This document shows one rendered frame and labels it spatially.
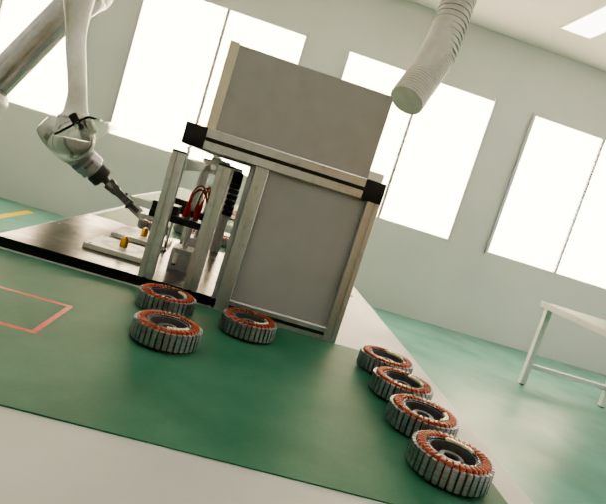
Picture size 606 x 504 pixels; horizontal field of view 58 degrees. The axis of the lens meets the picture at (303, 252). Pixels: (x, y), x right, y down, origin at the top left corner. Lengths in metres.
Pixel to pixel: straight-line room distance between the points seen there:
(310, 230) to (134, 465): 0.73
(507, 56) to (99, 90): 4.42
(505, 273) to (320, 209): 5.71
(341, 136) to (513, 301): 5.77
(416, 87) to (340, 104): 1.26
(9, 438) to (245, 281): 0.71
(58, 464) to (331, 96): 0.98
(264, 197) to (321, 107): 0.26
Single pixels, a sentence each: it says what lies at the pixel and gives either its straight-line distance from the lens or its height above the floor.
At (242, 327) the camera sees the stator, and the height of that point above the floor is 0.78.
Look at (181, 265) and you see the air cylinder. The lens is 1.39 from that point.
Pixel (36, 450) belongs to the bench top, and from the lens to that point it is 0.60.
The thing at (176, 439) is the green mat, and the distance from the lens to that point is 0.66.
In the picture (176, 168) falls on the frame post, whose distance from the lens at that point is 1.21.
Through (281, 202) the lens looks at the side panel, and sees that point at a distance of 1.19.
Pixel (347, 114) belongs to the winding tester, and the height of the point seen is 1.25.
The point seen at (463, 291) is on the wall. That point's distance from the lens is 6.67.
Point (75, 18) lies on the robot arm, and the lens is 1.99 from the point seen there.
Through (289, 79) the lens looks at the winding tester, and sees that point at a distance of 1.30.
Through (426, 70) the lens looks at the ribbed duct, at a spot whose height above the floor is 1.71.
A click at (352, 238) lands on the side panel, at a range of 1.21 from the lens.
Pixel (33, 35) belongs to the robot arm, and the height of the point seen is 1.27.
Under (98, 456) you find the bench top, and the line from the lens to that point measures 0.60.
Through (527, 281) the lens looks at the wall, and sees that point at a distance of 6.96.
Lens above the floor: 1.05
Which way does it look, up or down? 6 degrees down
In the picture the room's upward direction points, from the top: 17 degrees clockwise
